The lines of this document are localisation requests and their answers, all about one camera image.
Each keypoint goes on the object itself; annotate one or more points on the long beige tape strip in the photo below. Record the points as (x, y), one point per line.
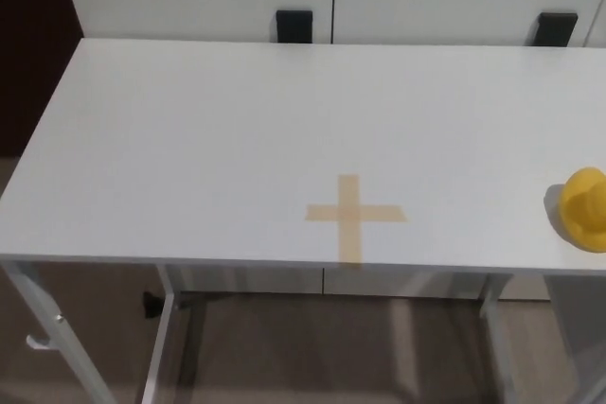
(349, 243)

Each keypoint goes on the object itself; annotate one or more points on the right black wall bracket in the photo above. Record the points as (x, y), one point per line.
(557, 30)

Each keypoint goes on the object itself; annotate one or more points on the short beige tape strip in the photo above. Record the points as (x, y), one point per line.
(322, 213)

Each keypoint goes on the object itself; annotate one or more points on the yellow rubber duck toy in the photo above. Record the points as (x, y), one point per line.
(584, 215)

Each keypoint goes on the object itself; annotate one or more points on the white hook on leg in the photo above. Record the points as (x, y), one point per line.
(37, 342)

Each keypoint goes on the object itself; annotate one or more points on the left black wall bracket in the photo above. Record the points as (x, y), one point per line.
(294, 26)

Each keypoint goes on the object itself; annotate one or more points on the white metal desk leg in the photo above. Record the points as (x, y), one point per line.
(497, 328)
(47, 319)
(158, 342)

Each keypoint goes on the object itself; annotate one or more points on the small black floor object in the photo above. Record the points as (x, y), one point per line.
(151, 304)

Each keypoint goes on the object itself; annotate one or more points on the black wall bracket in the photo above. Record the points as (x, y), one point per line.
(294, 26)
(557, 30)

